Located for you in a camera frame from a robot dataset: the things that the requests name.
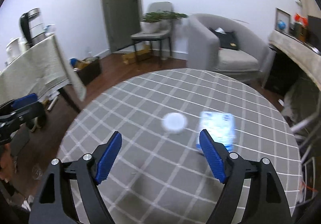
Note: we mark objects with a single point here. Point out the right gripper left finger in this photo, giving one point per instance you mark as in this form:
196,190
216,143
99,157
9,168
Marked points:
54,201

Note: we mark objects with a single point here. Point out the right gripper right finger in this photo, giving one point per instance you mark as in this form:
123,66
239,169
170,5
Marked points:
266,203

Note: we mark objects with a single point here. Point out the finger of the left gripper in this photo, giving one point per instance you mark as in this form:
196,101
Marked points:
24,101

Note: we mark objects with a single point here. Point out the blue tissue pack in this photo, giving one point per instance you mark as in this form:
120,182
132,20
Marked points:
220,126

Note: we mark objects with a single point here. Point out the person's left hand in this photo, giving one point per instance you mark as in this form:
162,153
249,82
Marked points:
8,168

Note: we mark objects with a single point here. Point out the beige cloth covered table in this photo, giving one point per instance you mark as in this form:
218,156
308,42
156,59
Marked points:
43,69

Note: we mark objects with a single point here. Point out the black storage box on floor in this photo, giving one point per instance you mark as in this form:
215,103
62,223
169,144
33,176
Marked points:
87,69

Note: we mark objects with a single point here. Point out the flat cardboard box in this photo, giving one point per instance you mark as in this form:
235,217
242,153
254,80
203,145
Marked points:
138,55

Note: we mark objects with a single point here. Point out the grey checked round tablecloth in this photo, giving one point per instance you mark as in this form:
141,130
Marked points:
159,176

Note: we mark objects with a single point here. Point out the white round lid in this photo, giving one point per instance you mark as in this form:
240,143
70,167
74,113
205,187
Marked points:
174,122

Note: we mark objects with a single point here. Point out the long desk with fringed cloth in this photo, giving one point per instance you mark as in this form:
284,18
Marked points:
303,56

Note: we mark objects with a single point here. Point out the potted green plant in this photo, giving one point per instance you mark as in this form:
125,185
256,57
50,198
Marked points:
154,22

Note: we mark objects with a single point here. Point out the grey door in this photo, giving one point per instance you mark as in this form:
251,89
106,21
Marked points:
122,19

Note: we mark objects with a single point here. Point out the grey dining chair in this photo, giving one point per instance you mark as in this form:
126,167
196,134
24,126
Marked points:
159,36

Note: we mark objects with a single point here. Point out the black handbag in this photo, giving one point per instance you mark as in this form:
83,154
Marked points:
228,40

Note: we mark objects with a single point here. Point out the small blue globe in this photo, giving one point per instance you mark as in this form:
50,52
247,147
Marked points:
281,26

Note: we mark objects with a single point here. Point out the framed picture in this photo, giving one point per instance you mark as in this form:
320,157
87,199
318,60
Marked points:
284,16

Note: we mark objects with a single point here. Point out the black computer monitor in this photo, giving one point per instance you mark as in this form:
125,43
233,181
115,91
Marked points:
314,31

